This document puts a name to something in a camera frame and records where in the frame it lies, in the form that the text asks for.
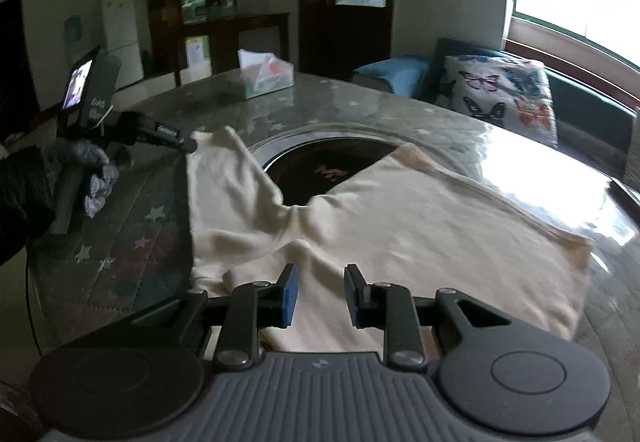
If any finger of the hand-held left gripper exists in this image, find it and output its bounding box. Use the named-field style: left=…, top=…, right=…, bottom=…
left=144, top=118, right=199, bottom=154

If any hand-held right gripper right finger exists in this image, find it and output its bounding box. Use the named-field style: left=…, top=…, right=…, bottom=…
left=344, top=265, right=513, bottom=371

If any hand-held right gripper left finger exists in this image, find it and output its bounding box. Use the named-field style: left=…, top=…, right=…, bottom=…
left=131, top=263, right=301, bottom=371

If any cream shirt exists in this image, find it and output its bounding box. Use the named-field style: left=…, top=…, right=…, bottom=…
left=186, top=125, right=594, bottom=354

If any person's left forearm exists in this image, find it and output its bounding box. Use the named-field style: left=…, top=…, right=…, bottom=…
left=0, top=145, right=60, bottom=268

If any person's left hand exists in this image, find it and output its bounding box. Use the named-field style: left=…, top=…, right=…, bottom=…
left=42, top=138, right=121, bottom=219

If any white refrigerator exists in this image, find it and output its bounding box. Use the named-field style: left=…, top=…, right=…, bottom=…
left=101, top=0, right=146, bottom=86

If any dark wooden cabinet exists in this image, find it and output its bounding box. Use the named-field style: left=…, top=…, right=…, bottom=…
left=144, top=0, right=291, bottom=89

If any tissue box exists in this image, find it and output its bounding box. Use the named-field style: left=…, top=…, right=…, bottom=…
left=237, top=48, right=295, bottom=100

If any round built-in cooktop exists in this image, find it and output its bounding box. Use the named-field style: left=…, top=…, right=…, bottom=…
left=248, top=124, right=417, bottom=209

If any dark wooden door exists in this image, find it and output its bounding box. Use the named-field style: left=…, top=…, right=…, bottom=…
left=299, top=0, right=397, bottom=84

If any butterfly print pillow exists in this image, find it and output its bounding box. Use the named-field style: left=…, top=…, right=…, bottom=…
left=435, top=54, right=559, bottom=149

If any teal sofa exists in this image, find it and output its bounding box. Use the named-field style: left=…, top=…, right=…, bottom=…
left=352, top=38, right=640, bottom=183

